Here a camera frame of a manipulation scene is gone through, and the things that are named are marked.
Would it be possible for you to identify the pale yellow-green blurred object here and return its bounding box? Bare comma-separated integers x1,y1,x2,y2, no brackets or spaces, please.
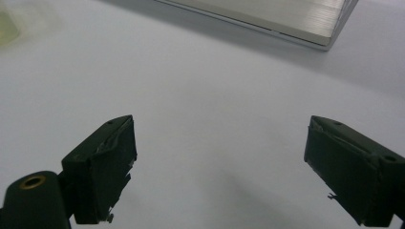
0,10,21,46

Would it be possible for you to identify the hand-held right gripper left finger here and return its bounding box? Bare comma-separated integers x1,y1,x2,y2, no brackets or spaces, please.
60,114,139,225

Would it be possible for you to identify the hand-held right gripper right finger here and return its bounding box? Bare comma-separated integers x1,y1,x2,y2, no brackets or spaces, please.
303,114,405,228

